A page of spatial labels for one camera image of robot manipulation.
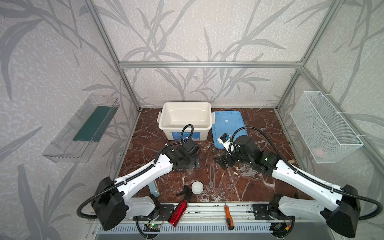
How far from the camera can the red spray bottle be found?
0.70 meters

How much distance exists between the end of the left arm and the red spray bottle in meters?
0.19

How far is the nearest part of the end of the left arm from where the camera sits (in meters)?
0.55
